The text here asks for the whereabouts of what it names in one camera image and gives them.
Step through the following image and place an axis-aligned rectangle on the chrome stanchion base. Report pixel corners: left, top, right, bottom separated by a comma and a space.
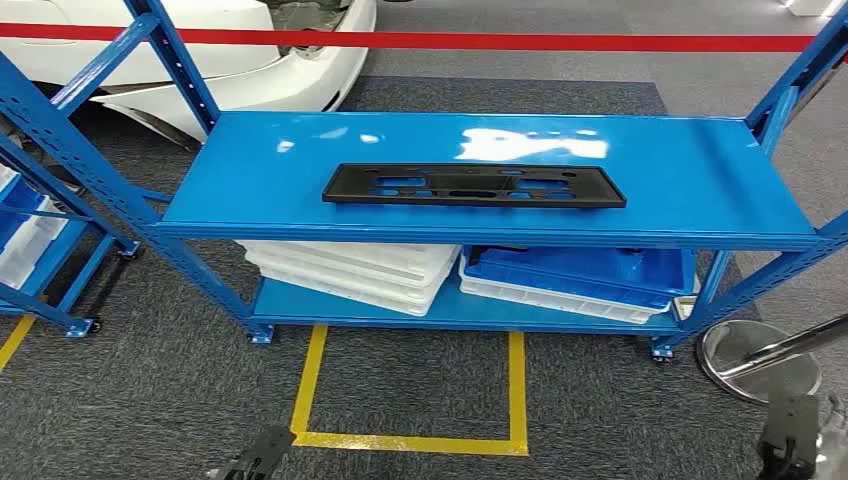
695, 319, 823, 405

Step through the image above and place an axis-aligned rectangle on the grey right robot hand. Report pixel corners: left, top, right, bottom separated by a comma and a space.
757, 394, 819, 480

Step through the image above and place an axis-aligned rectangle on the red barrier belt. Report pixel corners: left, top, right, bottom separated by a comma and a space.
0, 22, 848, 56

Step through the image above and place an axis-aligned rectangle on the blue plastic bin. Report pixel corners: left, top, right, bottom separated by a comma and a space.
0, 175, 45, 252

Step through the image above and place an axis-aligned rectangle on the white car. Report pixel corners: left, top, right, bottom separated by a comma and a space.
0, 0, 378, 144

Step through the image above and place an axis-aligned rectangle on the blue plastic tray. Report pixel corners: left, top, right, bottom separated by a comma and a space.
461, 245, 697, 313

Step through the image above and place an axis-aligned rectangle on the black plastic frame part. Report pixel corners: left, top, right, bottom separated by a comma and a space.
321, 163, 628, 210

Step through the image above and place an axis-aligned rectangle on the chrome stanchion pole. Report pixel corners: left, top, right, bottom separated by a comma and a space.
718, 312, 848, 382

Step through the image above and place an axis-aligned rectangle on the blue metal shelf rack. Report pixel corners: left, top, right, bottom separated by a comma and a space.
0, 0, 848, 362
0, 135, 144, 340

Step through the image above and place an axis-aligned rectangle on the white low platform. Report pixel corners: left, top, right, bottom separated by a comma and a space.
781, 0, 848, 18

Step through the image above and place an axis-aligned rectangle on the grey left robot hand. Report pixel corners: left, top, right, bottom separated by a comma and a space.
225, 425, 297, 480

